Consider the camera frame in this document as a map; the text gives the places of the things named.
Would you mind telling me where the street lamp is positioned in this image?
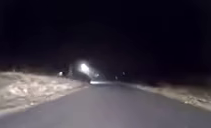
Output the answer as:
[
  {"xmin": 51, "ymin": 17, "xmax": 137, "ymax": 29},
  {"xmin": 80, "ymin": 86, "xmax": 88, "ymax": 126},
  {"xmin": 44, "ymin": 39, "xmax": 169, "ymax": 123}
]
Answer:
[{"xmin": 78, "ymin": 62, "xmax": 91, "ymax": 75}]

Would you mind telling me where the grey asphalt road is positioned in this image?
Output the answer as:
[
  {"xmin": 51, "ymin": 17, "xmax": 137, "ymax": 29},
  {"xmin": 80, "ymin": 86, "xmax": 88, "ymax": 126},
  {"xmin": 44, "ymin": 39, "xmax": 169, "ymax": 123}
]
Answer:
[{"xmin": 0, "ymin": 80, "xmax": 211, "ymax": 128}]

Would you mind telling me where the pale rough roadside verge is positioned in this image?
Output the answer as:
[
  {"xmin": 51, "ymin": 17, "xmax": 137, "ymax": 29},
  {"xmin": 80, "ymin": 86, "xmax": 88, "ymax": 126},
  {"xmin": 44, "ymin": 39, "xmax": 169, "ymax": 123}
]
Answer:
[
  {"xmin": 127, "ymin": 81, "xmax": 211, "ymax": 114},
  {"xmin": 0, "ymin": 69, "xmax": 91, "ymax": 118}
]

